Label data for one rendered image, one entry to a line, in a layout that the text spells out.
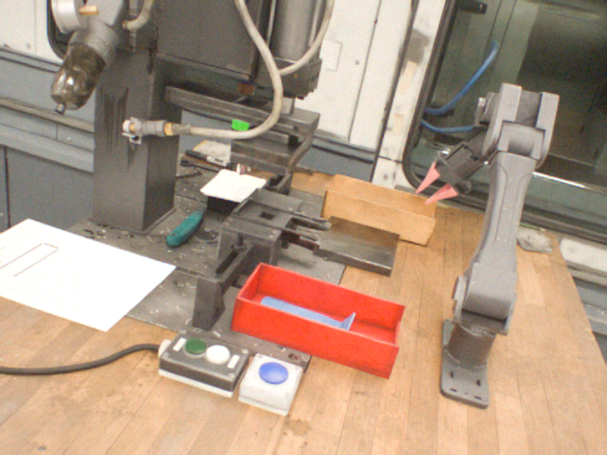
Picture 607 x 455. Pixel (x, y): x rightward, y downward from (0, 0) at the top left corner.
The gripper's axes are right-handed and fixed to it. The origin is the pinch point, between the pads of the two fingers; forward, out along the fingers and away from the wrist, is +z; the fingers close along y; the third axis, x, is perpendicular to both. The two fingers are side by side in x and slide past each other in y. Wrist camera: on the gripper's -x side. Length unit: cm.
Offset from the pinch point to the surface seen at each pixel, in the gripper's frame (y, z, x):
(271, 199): 23.3, 17.1, 22.9
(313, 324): 6, 11, 54
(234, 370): 11, 18, 66
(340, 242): 7.1, 14.3, 19.0
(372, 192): 7.4, 9.9, -5.6
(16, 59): 110, 73, -34
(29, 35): 113, 66, -37
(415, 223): -2.5, 4.0, 5.7
